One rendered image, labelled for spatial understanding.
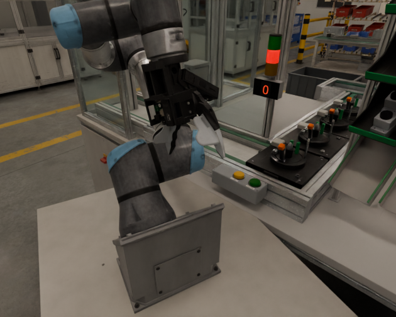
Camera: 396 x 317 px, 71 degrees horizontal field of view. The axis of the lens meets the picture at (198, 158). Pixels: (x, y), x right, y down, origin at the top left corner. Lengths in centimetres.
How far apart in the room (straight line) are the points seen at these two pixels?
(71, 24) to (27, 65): 545
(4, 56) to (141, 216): 539
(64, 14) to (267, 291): 79
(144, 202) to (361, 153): 73
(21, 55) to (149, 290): 551
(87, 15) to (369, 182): 90
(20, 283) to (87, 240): 122
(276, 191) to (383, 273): 38
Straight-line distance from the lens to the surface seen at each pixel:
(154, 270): 72
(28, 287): 214
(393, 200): 103
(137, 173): 72
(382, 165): 105
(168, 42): 50
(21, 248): 241
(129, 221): 71
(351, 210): 119
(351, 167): 105
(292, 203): 103
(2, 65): 593
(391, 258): 107
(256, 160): 115
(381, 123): 92
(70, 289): 90
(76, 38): 61
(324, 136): 139
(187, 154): 73
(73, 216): 112
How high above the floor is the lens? 155
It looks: 31 degrees down
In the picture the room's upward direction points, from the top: straight up
